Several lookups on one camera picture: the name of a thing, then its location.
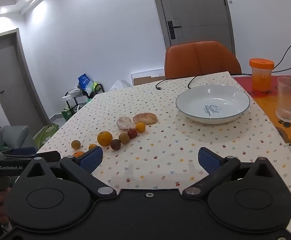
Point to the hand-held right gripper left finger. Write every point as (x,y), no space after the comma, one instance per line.
(91,158)

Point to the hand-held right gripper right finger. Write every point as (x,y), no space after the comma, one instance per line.
(209,160)

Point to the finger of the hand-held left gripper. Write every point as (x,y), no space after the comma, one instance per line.
(49,155)
(24,151)

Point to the small yellow citrus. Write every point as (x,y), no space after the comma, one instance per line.
(140,127)
(92,146)

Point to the large orange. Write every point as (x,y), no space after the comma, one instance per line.
(77,153)

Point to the brown-green round fruit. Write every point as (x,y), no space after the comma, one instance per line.
(75,144)
(124,138)

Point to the medium orange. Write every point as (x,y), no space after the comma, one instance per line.
(104,138)

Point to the dark brown round fruit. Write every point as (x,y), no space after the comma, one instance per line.
(115,144)

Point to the small red apple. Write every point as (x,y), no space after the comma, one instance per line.
(132,133)

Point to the white plate with blue rim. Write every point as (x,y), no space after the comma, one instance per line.
(198,100)

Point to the green patterned bag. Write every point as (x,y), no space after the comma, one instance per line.
(46,135)

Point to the grey sofa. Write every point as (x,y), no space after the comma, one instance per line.
(10,135)

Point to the small peeled pomelo piece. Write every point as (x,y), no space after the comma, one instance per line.
(124,123)

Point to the floral dotted tablecloth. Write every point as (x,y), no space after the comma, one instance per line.
(160,142)

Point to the black metal rack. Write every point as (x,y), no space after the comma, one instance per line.
(71,103)

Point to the white cloth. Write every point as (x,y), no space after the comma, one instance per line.
(71,93)

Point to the large peeled pomelo piece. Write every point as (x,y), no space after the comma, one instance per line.
(145,118)

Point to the yellow-green packet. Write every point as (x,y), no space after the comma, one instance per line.
(94,86)

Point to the plain grey door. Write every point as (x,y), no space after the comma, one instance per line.
(10,80)

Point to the blue plastic bag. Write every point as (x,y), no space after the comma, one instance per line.
(84,81)

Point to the white plastic bag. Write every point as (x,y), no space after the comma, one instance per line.
(119,85)

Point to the colourful table mat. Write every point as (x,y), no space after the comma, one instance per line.
(268,105)

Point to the orange lidded jar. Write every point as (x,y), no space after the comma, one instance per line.
(261,77)

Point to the flat cardboard box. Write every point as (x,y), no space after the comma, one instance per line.
(148,78)

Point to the ribbed clear glass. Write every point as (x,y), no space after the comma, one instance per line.
(289,100)

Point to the orange leather chair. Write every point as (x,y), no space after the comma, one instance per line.
(200,60)

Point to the grey door with lock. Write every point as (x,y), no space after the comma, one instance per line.
(198,5)

